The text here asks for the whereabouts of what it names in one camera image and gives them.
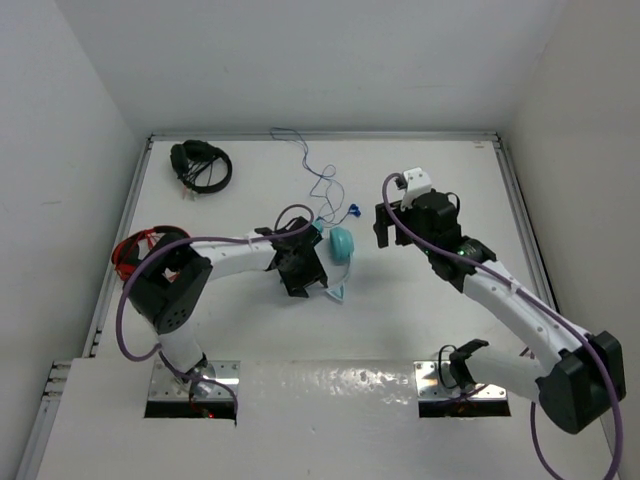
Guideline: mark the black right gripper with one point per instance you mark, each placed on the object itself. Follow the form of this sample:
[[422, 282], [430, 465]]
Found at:
[[382, 226]]

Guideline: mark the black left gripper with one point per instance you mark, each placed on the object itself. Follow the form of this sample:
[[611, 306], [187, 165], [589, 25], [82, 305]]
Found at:
[[312, 272]]

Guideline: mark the teal cat-ear headphones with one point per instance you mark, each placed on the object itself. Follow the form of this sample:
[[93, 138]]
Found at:
[[335, 251]]

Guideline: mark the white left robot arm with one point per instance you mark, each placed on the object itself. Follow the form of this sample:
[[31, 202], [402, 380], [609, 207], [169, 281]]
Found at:
[[165, 286]]

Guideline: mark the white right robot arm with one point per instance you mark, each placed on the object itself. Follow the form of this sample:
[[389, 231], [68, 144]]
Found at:
[[575, 377]]

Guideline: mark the black headphones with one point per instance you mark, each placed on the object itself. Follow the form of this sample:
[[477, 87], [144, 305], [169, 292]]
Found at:
[[192, 158]]

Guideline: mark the red headphones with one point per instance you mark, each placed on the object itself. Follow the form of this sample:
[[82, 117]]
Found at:
[[126, 255]]

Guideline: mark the white front cover board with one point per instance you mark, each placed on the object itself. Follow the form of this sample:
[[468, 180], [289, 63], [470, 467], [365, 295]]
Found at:
[[300, 420]]

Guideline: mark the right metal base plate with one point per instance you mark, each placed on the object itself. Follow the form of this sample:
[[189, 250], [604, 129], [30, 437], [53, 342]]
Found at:
[[435, 384]]

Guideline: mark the metal base plate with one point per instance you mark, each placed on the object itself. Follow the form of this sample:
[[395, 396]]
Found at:
[[435, 384], [217, 380]]

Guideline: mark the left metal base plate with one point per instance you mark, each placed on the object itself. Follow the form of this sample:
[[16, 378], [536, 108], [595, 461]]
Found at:
[[217, 380]]

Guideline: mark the aluminium table frame rail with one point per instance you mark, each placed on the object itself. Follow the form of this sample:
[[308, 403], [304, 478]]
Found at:
[[396, 310]]

